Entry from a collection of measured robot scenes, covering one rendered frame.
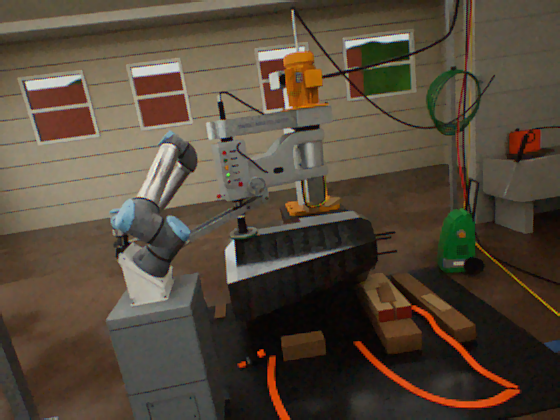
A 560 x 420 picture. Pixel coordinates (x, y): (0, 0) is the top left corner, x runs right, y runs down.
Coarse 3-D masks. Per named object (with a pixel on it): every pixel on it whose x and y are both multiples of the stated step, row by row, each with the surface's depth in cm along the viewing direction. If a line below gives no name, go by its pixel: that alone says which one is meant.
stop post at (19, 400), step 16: (0, 320) 203; (0, 336) 201; (0, 352) 201; (0, 368) 203; (16, 368) 209; (16, 384) 207; (16, 400) 209; (32, 400) 218; (16, 416) 211; (32, 416) 215
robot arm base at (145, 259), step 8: (144, 248) 179; (136, 256) 177; (144, 256) 176; (152, 256) 176; (160, 256) 176; (136, 264) 175; (144, 264) 175; (152, 264) 176; (160, 264) 178; (168, 264) 182; (152, 272) 176; (160, 272) 180; (168, 272) 186
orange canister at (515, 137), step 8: (512, 136) 432; (520, 136) 423; (536, 136) 426; (512, 144) 434; (528, 144) 427; (536, 144) 428; (512, 152) 437; (528, 152) 430; (536, 152) 428; (544, 152) 429
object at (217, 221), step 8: (248, 200) 280; (256, 200) 271; (232, 208) 276; (240, 208) 267; (248, 208) 268; (216, 216) 272; (224, 216) 263; (232, 216) 265; (208, 224) 270; (216, 224) 262; (192, 232) 267; (200, 232) 258; (208, 232) 260; (192, 240) 257
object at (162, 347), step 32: (192, 288) 188; (128, 320) 169; (160, 320) 171; (192, 320) 173; (128, 352) 172; (160, 352) 174; (192, 352) 177; (128, 384) 176; (160, 384) 178; (192, 384) 181; (160, 416) 183; (192, 416) 186
